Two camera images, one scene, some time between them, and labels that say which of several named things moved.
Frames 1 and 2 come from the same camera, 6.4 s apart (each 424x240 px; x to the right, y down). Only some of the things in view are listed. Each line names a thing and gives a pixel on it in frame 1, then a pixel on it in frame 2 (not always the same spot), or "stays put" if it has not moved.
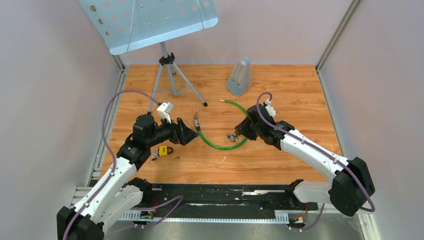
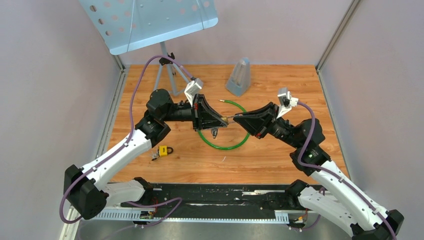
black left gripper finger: (185, 129) to (208, 113)
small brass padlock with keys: (232, 137) to (214, 131)
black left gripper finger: (187, 135) to (212, 124)
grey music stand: (123, 25) stays put
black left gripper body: (176, 135) to (197, 117)
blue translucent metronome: (239, 80) stays put
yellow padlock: (163, 150) stays put
